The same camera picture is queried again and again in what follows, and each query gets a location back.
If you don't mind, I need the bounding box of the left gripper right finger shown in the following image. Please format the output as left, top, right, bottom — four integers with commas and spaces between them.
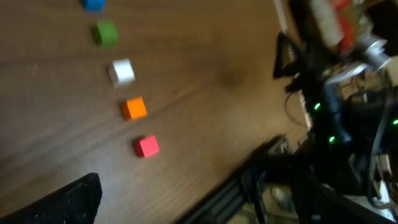
292, 179, 389, 224

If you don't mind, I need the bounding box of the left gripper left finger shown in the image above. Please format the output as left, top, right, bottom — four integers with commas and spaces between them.
0, 172, 103, 224

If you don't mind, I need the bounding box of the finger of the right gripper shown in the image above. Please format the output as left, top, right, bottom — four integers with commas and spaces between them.
273, 32, 304, 79

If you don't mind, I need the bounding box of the pink cube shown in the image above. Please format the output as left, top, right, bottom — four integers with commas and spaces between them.
133, 134, 160, 159

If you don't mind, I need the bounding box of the orange cube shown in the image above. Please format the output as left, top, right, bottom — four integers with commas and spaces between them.
120, 96, 148, 121

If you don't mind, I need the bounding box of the green cube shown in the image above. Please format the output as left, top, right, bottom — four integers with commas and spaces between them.
91, 20, 119, 49

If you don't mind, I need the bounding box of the blue cube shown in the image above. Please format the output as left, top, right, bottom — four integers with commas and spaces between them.
81, 0, 106, 12

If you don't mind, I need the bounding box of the white cube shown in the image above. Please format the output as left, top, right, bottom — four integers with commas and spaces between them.
108, 58, 136, 87

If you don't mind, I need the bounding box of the black cable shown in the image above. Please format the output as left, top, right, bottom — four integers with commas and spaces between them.
284, 91, 309, 129

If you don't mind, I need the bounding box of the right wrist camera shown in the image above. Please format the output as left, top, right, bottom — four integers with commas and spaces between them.
325, 34, 391, 85

